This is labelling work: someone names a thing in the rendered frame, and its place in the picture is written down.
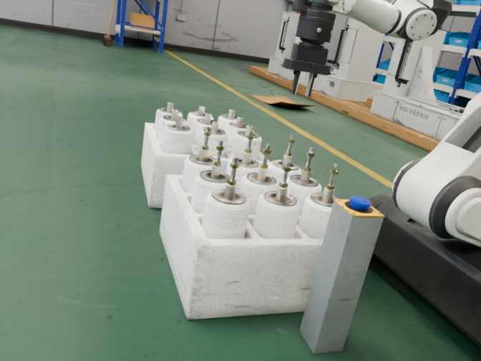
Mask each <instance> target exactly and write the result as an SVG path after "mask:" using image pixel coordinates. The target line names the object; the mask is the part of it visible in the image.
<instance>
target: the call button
mask: <svg viewBox="0 0 481 361"><path fill-rule="evenodd" d="M349 202H350V204H351V207H353V208H355V209H358V210H361V211H366V210H367V209H368V208H370V207H371V201H370V200H368V199H366V198H363V197H361V196H352V197H350V199H349Z"/></svg>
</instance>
